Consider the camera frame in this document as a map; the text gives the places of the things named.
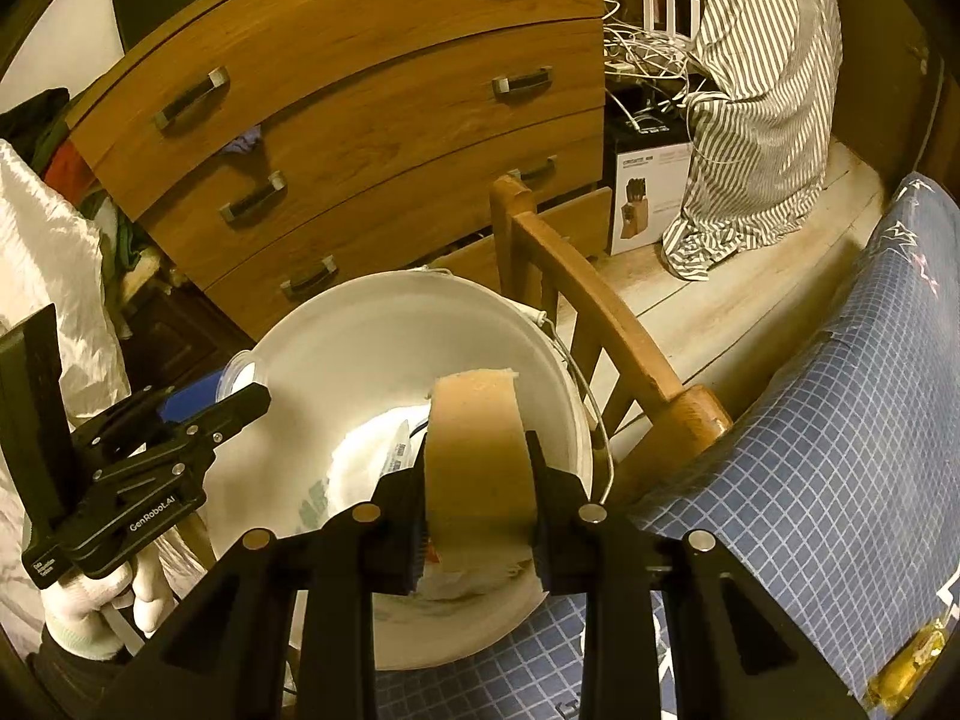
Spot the wooden dresser drawer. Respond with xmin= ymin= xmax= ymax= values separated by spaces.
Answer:
xmin=94 ymin=19 xmax=607 ymax=247
xmin=202 ymin=186 xmax=614 ymax=342
xmin=139 ymin=106 xmax=605 ymax=316
xmin=67 ymin=0 xmax=605 ymax=166

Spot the clear plastic container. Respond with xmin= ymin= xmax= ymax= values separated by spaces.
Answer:
xmin=216 ymin=349 xmax=261 ymax=404

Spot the white cables and router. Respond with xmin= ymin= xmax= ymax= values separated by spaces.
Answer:
xmin=600 ymin=0 xmax=722 ymax=166

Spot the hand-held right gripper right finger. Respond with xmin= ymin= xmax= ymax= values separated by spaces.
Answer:
xmin=525 ymin=431 xmax=871 ymax=720

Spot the wooden chair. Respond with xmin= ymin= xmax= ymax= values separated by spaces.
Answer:
xmin=489 ymin=172 xmax=734 ymax=470

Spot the golden foil wrapper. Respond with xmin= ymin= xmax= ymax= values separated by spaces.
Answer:
xmin=868 ymin=613 xmax=955 ymax=715

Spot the wooden dresser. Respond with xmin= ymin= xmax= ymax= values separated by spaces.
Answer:
xmin=67 ymin=0 xmax=614 ymax=342

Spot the dark wooden cabinet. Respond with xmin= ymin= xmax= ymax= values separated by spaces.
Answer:
xmin=124 ymin=285 xmax=252 ymax=395

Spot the person's left hand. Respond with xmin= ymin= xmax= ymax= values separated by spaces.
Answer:
xmin=41 ymin=540 xmax=181 ymax=661

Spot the dark wooden wardrobe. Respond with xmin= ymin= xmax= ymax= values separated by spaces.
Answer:
xmin=829 ymin=0 xmax=950 ymax=192

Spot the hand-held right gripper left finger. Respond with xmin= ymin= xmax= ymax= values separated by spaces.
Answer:
xmin=105 ymin=465 xmax=428 ymax=720

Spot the white crumpled plastic sheet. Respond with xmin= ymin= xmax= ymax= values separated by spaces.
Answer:
xmin=296 ymin=403 xmax=434 ymax=535

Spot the striped shirt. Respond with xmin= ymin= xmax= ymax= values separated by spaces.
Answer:
xmin=660 ymin=0 xmax=846 ymax=284

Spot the white plastic bucket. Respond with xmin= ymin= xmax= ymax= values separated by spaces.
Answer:
xmin=202 ymin=270 xmax=617 ymax=672

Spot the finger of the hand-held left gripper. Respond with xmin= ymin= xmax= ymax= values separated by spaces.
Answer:
xmin=154 ymin=384 xmax=272 ymax=458
xmin=75 ymin=381 xmax=226 ymax=462

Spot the person's left forearm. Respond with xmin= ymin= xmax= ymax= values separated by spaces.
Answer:
xmin=26 ymin=626 xmax=143 ymax=691

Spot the white plastic bag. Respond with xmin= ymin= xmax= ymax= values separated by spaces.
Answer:
xmin=0 ymin=139 xmax=134 ymax=422

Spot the knife block box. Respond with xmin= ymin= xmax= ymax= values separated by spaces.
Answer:
xmin=607 ymin=139 xmax=696 ymax=257

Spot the pile of clothes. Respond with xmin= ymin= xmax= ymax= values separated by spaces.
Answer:
xmin=0 ymin=86 xmax=175 ymax=295

